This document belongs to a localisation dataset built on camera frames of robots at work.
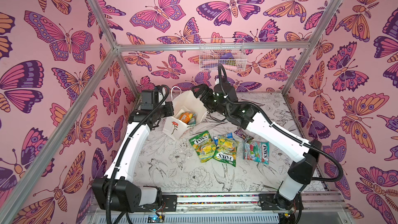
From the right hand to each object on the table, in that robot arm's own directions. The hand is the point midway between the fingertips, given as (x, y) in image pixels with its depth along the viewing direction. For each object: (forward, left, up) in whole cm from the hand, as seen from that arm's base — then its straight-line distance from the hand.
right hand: (195, 90), depth 68 cm
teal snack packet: (+5, +3, -30) cm, 31 cm away
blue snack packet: (-1, -19, -38) cm, 43 cm away
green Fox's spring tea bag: (-9, -4, -36) cm, 37 cm away
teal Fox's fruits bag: (-12, -34, -37) cm, 51 cm away
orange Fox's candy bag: (+7, +7, -29) cm, 30 cm away
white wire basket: (+40, -20, -5) cm, 45 cm away
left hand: (+1, +12, -11) cm, 16 cm away
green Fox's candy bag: (-11, -16, -36) cm, 41 cm away
